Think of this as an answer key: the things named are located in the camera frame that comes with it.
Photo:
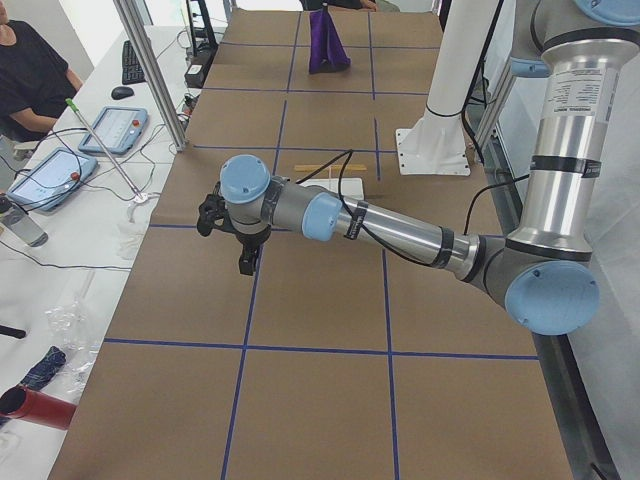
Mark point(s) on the blue teach pendant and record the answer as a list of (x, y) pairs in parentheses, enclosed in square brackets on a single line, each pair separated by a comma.
[(119, 128), (52, 180)]

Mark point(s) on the seated person black shirt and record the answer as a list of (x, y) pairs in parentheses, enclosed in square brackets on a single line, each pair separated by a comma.
[(36, 81)]

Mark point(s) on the red cylinder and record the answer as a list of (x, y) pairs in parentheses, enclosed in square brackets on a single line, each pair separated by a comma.
[(22, 403)]

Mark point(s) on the black computer mouse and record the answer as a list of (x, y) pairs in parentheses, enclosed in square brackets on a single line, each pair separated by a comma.
[(122, 92)]

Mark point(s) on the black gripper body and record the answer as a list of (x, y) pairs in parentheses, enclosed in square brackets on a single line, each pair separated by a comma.
[(248, 241)]

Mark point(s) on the folded dark blue umbrella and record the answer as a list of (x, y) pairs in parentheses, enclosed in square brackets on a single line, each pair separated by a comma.
[(41, 374)]

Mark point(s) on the purple towel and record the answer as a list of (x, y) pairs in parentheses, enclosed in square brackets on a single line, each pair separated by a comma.
[(327, 53)]

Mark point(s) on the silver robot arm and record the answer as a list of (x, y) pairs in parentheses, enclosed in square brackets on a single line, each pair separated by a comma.
[(539, 272)]

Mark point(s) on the white towel rack base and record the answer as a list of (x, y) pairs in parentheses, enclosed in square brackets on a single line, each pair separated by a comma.
[(350, 187)]

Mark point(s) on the metal rod green tip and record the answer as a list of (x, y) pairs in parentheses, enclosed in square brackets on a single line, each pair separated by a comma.
[(93, 144)]

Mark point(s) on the far blue teach pendant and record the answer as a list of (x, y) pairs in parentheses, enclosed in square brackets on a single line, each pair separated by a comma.
[(119, 128)]

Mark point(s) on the white camera stand pole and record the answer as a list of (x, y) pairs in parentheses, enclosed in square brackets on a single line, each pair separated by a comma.
[(436, 145)]

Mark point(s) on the black keyboard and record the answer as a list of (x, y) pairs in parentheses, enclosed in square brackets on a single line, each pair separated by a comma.
[(132, 71)]

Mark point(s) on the near blue teach pendant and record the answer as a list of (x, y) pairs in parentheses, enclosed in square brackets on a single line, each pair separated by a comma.
[(52, 180)]

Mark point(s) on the aluminium frame post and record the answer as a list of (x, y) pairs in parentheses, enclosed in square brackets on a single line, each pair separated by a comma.
[(135, 29)]

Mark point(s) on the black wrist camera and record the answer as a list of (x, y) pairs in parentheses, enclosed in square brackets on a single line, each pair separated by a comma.
[(212, 215)]

